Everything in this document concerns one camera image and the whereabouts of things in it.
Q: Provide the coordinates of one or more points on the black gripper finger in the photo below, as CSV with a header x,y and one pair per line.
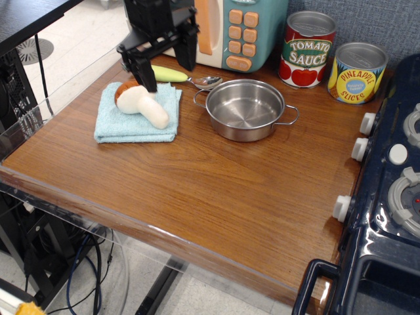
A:
x,y
141,70
185,49

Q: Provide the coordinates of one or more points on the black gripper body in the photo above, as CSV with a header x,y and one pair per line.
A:
x,y
153,20

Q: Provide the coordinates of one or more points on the green handled metal spoon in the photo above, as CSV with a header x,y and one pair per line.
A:
x,y
168,75

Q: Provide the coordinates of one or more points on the light blue folded cloth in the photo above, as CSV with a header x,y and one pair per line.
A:
x,y
113,126

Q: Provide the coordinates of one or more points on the plush mushroom toy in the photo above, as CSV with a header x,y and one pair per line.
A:
x,y
132,98

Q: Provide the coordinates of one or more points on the toy microwave oven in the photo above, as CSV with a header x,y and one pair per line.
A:
x,y
237,35

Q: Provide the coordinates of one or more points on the small steel pot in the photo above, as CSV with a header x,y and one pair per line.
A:
x,y
247,110

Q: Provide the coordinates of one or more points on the tomato sauce can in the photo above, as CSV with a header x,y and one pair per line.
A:
x,y
308,40

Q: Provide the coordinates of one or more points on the black desk at left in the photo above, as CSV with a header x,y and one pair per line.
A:
x,y
20,20

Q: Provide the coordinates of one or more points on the pineapple slices can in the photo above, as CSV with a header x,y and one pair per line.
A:
x,y
357,72

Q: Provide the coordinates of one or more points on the clear acrylic table guard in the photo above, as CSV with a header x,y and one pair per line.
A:
x,y
251,212

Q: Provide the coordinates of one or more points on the white stove knob upper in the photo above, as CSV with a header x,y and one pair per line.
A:
x,y
367,123

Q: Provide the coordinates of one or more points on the white stove knob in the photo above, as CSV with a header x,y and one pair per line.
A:
x,y
341,207
359,149
367,123

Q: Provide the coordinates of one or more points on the white stove knob middle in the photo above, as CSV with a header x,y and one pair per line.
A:
x,y
359,149

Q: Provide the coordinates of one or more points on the white stove knob lower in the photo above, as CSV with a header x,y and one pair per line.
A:
x,y
341,207

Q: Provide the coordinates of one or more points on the black table leg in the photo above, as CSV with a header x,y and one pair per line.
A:
x,y
158,290

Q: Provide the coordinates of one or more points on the yellow object bottom corner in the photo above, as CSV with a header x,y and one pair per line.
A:
x,y
29,309

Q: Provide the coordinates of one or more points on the dark blue toy stove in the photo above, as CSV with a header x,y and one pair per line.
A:
x,y
378,267

